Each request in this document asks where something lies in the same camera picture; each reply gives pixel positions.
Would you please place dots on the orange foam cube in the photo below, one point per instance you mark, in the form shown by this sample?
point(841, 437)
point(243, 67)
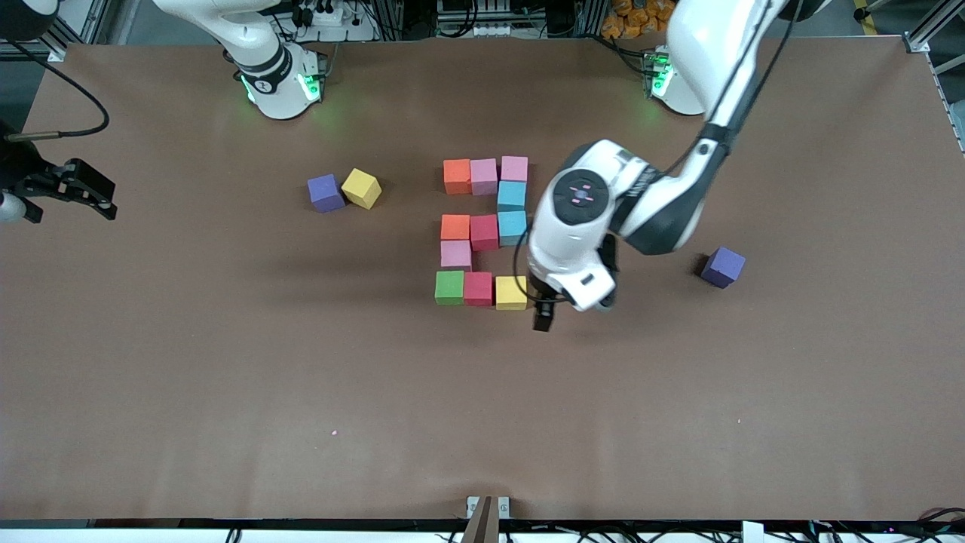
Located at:
point(455, 227)
point(457, 176)

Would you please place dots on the grey electronics rack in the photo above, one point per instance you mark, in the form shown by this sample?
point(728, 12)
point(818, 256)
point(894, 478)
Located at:
point(482, 26)

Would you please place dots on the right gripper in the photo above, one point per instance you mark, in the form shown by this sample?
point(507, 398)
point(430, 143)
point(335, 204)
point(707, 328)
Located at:
point(22, 172)

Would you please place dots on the light blue foam cube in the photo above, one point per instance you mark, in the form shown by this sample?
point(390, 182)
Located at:
point(513, 228)
point(511, 196)

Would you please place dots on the purple foam cube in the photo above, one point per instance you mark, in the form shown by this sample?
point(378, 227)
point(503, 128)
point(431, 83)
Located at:
point(723, 266)
point(326, 193)

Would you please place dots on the green foam cube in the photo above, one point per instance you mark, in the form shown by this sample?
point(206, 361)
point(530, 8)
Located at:
point(449, 288)

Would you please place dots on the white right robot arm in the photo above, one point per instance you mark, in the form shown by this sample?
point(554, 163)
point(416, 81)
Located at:
point(264, 60)

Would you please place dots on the red foam cube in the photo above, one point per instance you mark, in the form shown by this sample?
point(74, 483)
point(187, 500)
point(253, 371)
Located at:
point(478, 289)
point(484, 232)

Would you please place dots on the brown table cover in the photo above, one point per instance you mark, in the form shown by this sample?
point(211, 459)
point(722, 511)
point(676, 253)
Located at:
point(482, 422)

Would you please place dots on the yellow foam cube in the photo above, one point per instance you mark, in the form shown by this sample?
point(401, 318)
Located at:
point(511, 293)
point(361, 188)

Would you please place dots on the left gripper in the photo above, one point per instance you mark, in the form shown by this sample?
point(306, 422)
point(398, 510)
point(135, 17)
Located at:
point(542, 317)

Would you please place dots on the aluminium frame strut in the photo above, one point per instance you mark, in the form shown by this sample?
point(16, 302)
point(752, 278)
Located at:
point(75, 30)
point(923, 34)

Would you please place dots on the pile of orange objects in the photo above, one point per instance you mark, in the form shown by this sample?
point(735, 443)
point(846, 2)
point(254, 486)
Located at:
point(633, 19)

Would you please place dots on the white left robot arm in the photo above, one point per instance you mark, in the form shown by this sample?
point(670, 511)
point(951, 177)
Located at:
point(648, 204)

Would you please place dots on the metal bracket with post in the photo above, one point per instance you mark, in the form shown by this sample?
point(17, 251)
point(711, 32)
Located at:
point(475, 507)

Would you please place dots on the pink foam cube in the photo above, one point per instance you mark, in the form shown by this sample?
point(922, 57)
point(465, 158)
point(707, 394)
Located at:
point(514, 169)
point(456, 255)
point(484, 176)

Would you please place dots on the white power strip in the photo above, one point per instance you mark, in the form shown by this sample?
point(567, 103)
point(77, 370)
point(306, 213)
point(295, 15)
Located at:
point(332, 16)

